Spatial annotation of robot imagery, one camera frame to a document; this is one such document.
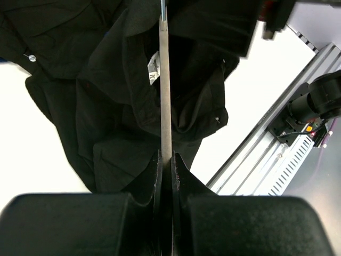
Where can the black button shirt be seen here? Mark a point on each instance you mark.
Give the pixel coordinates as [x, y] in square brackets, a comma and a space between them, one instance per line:
[94, 74]

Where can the aluminium mounting rail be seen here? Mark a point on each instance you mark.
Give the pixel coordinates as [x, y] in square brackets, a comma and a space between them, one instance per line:
[271, 154]

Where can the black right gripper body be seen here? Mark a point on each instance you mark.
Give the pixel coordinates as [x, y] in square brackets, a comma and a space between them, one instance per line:
[275, 14]

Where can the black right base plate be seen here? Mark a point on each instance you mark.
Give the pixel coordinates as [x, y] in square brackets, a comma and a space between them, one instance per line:
[296, 118]

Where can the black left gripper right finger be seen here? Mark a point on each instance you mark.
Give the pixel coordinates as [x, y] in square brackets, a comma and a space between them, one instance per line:
[210, 224]

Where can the white slotted cable duct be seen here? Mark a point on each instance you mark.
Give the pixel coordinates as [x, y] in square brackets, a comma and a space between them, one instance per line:
[293, 160]

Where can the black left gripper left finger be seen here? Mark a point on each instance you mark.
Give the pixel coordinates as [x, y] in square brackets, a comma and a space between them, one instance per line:
[122, 223]

